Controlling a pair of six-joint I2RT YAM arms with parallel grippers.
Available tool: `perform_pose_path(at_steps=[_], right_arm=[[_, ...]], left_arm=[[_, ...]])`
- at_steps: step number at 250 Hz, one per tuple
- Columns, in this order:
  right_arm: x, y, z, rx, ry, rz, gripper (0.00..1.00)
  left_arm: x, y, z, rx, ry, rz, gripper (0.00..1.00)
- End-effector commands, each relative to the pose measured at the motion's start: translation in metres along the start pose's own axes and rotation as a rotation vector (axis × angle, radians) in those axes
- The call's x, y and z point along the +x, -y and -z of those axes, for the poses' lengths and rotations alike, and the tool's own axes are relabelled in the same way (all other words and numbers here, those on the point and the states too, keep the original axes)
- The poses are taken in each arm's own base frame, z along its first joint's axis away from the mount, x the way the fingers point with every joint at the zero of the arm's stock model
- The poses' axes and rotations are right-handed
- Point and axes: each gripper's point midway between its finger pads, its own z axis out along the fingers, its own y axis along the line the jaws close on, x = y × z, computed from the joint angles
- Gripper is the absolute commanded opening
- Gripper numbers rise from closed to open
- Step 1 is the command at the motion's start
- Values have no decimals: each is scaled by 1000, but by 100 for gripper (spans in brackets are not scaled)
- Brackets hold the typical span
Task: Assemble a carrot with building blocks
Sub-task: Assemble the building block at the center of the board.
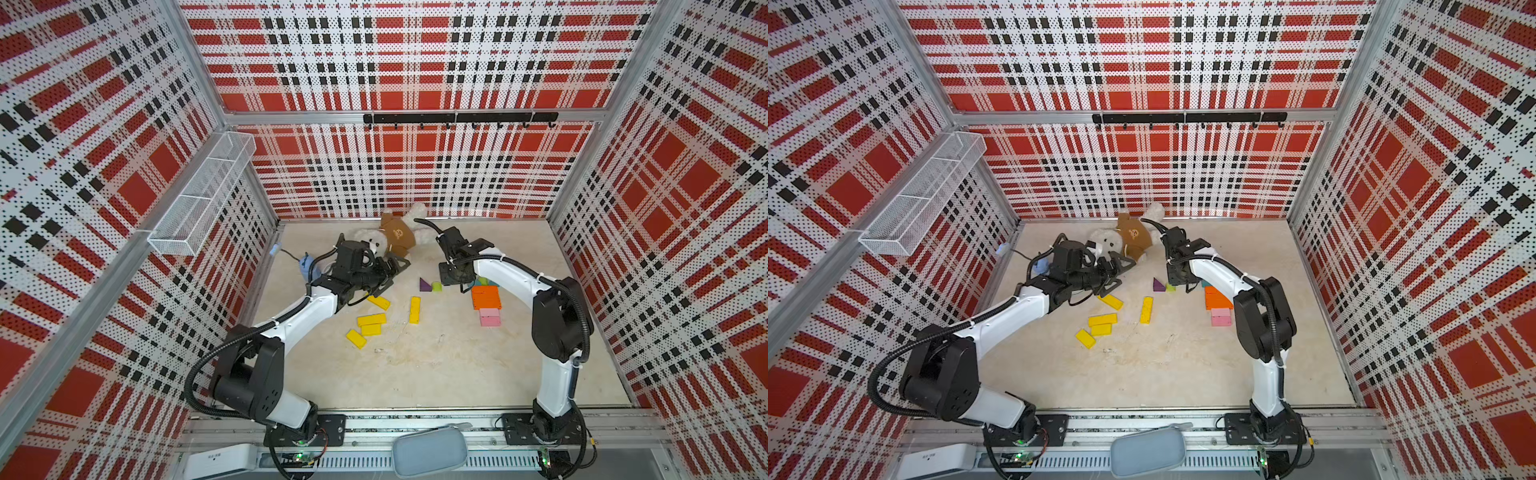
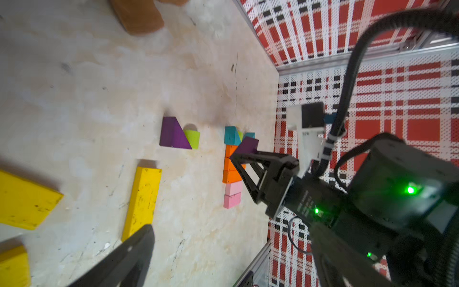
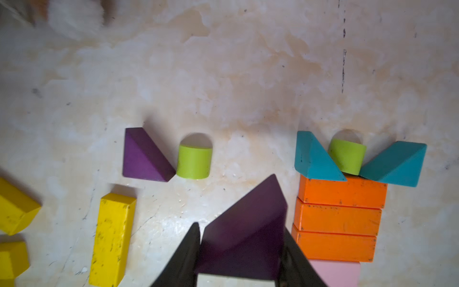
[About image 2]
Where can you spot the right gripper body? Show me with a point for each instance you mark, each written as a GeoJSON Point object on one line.
{"type": "Point", "coordinates": [308, 197]}

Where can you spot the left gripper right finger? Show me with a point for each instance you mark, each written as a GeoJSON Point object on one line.
{"type": "Point", "coordinates": [336, 262]}

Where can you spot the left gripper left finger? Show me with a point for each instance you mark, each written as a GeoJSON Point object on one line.
{"type": "Point", "coordinates": [126, 266]}

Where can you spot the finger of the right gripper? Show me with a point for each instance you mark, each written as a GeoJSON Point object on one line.
{"type": "Point", "coordinates": [265, 158]}
{"type": "Point", "coordinates": [257, 190]}

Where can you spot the pink block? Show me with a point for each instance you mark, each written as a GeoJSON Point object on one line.
{"type": "Point", "coordinates": [234, 188]}
{"type": "Point", "coordinates": [232, 201]}

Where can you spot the orange block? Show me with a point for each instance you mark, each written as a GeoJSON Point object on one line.
{"type": "Point", "coordinates": [230, 177]}
{"type": "Point", "coordinates": [228, 165]}
{"type": "Point", "coordinates": [229, 150]}

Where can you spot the purple triangle block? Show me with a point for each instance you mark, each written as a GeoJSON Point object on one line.
{"type": "Point", "coordinates": [172, 135]}
{"type": "Point", "coordinates": [248, 146]}

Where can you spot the teal triangle block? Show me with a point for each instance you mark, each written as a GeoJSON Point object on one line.
{"type": "Point", "coordinates": [249, 135]}
{"type": "Point", "coordinates": [231, 136]}

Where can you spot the yellow long block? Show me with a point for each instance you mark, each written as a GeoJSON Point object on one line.
{"type": "Point", "coordinates": [142, 200]}
{"type": "Point", "coordinates": [15, 270]}
{"type": "Point", "coordinates": [25, 204]}

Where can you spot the orange block top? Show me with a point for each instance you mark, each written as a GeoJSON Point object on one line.
{"type": "Point", "coordinates": [229, 150]}

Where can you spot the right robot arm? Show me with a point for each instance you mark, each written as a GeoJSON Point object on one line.
{"type": "Point", "coordinates": [375, 231]}

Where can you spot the white teddy bear brown shirt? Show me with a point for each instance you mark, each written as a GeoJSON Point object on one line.
{"type": "Point", "coordinates": [138, 17]}

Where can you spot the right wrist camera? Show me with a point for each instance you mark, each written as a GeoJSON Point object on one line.
{"type": "Point", "coordinates": [308, 120]}

